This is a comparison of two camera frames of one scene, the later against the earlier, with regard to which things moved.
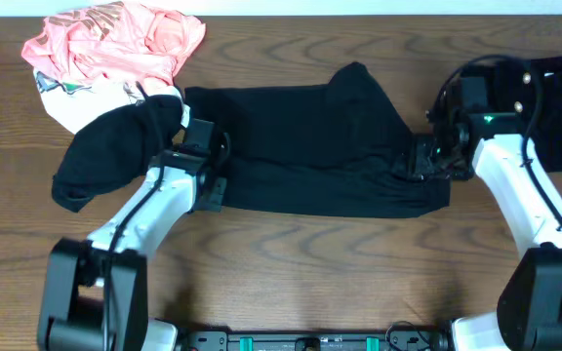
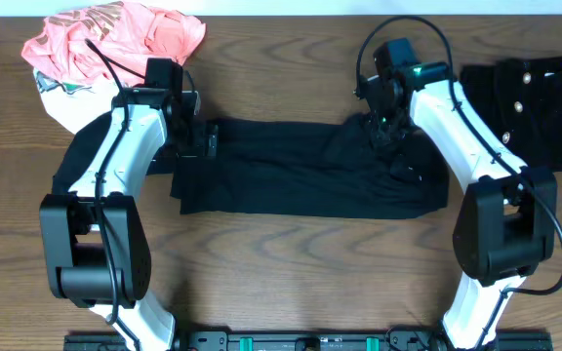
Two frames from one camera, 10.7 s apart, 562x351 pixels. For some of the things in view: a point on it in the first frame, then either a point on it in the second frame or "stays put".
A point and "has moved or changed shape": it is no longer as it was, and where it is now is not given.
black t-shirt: x=316 y=149 has moved or changed shape
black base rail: x=393 y=340 stays put
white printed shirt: x=74 y=104 stays put
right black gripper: x=420 y=162 -> x=379 y=138
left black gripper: x=214 y=193 -> x=211 y=138
